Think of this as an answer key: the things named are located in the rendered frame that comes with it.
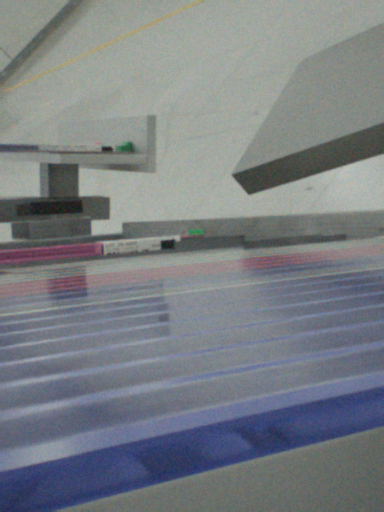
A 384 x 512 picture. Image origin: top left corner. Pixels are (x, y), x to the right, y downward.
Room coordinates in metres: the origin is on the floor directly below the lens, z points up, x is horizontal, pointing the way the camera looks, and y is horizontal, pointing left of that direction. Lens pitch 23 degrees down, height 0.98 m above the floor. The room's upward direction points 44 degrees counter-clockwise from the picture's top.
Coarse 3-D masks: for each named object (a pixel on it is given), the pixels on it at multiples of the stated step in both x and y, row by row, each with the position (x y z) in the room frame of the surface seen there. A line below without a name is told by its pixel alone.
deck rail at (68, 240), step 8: (120, 232) 0.75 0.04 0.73; (8, 240) 0.73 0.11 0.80; (16, 240) 0.72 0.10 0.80; (24, 240) 0.73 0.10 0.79; (32, 240) 0.73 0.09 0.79; (40, 240) 0.73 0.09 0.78; (48, 240) 0.73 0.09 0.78; (56, 240) 0.73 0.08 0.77; (64, 240) 0.73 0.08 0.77; (72, 240) 0.74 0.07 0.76; (80, 240) 0.74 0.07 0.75; (88, 240) 0.74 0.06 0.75; (96, 240) 0.74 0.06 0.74; (0, 248) 0.72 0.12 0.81; (8, 248) 0.72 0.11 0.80; (16, 248) 0.72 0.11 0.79; (24, 248) 0.72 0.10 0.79
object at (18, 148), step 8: (0, 144) 0.93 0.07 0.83; (8, 144) 0.93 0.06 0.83; (16, 144) 0.94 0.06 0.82; (24, 144) 0.94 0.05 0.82; (32, 144) 0.94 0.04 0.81; (40, 144) 0.94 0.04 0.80; (48, 144) 0.94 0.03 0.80; (56, 144) 0.94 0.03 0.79; (64, 144) 0.95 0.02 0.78; (0, 152) 0.93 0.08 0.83; (8, 152) 0.93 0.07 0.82; (16, 152) 0.93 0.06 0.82; (24, 152) 0.94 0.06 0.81; (32, 152) 0.94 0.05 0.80; (40, 152) 0.94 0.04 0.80; (48, 152) 0.94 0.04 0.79
